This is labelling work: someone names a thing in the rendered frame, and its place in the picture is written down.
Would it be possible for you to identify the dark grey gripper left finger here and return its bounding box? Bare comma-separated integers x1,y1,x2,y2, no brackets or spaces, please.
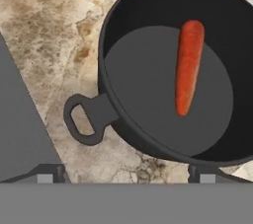
0,163,66,185

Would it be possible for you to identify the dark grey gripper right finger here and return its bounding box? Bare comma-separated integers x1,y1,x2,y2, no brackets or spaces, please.
188,163,253,185

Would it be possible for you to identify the orange carrot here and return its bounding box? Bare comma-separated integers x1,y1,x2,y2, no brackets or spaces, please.
175,20,206,117

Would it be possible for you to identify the black pot with loop handle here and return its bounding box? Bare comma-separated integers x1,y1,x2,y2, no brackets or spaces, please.
62,0,253,167

